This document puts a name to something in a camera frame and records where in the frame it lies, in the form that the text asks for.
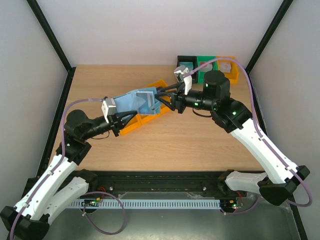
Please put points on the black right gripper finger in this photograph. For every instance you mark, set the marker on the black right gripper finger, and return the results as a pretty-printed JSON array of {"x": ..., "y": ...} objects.
[
  {"x": 174, "y": 88},
  {"x": 167, "y": 99}
]

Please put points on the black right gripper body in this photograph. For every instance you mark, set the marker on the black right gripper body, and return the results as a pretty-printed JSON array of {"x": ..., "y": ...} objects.
[{"x": 179, "y": 101}]

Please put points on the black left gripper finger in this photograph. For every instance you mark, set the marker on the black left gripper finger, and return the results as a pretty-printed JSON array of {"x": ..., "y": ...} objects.
[
  {"x": 126, "y": 115},
  {"x": 130, "y": 125}
]

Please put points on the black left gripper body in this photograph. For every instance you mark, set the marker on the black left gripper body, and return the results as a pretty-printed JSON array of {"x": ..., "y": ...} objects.
[{"x": 114, "y": 124}]

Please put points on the blue card holder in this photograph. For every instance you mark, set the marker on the blue card holder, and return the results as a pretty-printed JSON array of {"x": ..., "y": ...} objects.
[{"x": 142, "y": 100}]

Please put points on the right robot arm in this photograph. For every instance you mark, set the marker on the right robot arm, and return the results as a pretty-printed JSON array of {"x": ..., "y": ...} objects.
[{"x": 281, "y": 176}]

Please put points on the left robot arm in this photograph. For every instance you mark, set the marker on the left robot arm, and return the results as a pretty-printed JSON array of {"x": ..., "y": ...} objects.
[{"x": 32, "y": 216}]

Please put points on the yellow bin with red cards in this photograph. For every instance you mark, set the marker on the yellow bin with red cards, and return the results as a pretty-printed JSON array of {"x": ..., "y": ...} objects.
[{"x": 144, "y": 119}]

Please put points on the teal card deck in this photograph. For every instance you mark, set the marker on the teal card deck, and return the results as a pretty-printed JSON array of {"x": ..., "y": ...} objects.
[{"x": 187, "y": 64}]

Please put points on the grey card deck in green bin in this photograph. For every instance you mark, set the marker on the grey card deck in green bin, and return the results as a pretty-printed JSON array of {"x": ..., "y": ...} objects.
[{"x": 206, "y": 68}]

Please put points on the green storage bin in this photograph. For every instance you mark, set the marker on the green storage bin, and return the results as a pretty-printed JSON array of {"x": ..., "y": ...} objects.
[{"x": 200, "y": 76}]

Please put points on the black storage bin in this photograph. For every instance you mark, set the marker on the black storage bin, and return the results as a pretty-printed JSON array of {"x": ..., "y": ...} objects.
[{"x": 191, "y": 58}]

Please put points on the grey deck in orange bin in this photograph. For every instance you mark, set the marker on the grey deck in orange bin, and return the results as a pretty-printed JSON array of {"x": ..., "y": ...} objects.
[{"x": 225, "y": 67}]

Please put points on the orange storage bin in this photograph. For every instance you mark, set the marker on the orange storage bin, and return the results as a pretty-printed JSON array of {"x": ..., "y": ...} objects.
[{"x": 233, "y": 76}]

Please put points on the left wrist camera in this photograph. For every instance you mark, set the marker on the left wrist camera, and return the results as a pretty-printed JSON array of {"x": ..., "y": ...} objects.
[{"x": 108, "y": 108}]

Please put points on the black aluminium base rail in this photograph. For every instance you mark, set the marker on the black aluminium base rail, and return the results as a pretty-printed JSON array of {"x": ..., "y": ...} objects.
[{"x": 160, "y": 181}]

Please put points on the light blue cable duct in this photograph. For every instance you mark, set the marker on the light blue cable duct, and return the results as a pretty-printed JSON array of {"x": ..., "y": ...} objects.
[{"x": 148, "y": 204}]

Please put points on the black frame post left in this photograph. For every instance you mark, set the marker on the black frame post left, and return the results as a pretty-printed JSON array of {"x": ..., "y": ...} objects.
[{"x": 42, "y": 20}]

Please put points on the black frame post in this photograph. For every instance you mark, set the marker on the black frame post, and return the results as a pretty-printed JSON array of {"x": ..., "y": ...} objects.
[
  {"x": 276, "y": 20},
  {"x": 42, "y": 20}
]

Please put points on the black frame post right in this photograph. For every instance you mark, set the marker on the black frame post right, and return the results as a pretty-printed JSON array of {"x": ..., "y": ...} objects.
[{"x": 276, "y": 20}]

